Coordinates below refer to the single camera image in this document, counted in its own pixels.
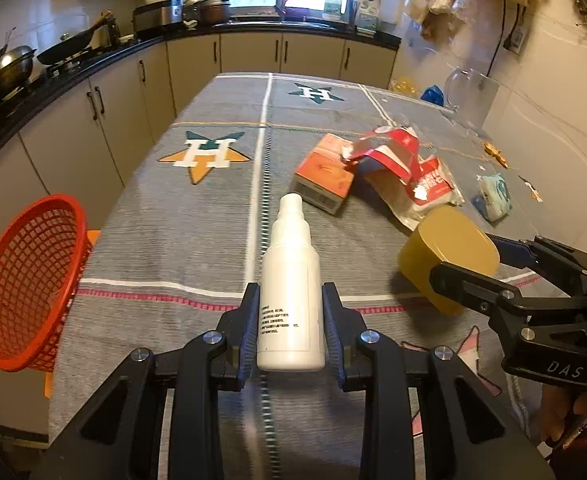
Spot lidded steel wok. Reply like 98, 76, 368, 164
0, 28, 36, 104

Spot brown cooking pot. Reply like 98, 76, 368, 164
182, 0, 230, 26

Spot orange cardboard box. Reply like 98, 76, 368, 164
291, 133, 354, 214

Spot white spray bottle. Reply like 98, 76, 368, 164
256, 193, 325, 373

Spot red plastic basket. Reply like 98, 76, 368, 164
0, 194, 92, 373

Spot black frying pan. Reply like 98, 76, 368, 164
36, 11, 114, 66

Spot kitchen base cabinets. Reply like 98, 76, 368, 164
0, 22, 403, 441

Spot red white snack bag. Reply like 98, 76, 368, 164
341, 126, 465, 230

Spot clear glass pitcher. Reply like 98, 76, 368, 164
444, 67, 499, 132

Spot blue white tissue pack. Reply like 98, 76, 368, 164
471, 174, 511, 223

